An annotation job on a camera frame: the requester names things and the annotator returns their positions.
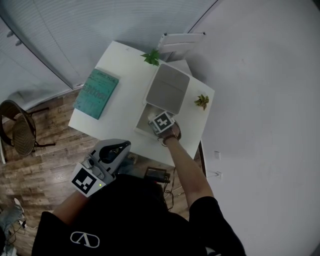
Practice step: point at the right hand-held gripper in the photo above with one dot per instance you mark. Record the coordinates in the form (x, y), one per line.
(163, 122)

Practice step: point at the white wall socket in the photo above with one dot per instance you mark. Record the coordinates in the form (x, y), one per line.
(217, 155)
(219, 174)

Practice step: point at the small yellow-green succulent plant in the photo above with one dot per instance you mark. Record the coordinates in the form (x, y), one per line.
(202, 101)

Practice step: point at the white lidded box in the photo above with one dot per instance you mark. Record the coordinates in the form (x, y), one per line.
(167, 90)

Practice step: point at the green book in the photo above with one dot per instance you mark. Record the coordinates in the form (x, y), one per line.
(96, 93)

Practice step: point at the black printed t-shirt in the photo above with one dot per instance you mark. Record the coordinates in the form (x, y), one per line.
(130, 220)

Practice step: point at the black floor device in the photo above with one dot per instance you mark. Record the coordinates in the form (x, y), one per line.
(156, 173)

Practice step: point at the blue jeans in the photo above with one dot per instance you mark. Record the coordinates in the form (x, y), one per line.
(131, 170)

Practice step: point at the green leafy plant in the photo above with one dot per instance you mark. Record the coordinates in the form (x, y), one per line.
(151, 57)

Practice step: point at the white slatted chair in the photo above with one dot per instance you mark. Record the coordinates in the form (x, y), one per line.
(180, 41)

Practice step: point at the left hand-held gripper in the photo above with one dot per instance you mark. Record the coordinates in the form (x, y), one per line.
(85, 181)

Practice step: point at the white window blinds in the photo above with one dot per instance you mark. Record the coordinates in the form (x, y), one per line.
(87, 30)

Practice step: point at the person's right shoe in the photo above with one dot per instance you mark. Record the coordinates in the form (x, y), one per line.
(133, 158)

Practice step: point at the person's left shoe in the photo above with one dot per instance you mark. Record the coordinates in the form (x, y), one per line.
(114, 151)

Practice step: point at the person's right forearm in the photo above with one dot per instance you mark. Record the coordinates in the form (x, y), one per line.
(187, 170)

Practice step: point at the person's shoe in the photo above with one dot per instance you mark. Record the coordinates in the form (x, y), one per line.
(133, 158)
(114, 151)

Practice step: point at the brown wicker chair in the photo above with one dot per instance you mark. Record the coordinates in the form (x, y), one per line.
(23, 135)

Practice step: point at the person's right hand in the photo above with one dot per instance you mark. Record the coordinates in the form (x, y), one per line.
(176, 131)

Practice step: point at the person's left forearm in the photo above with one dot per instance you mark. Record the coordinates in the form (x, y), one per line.
(67, 210)

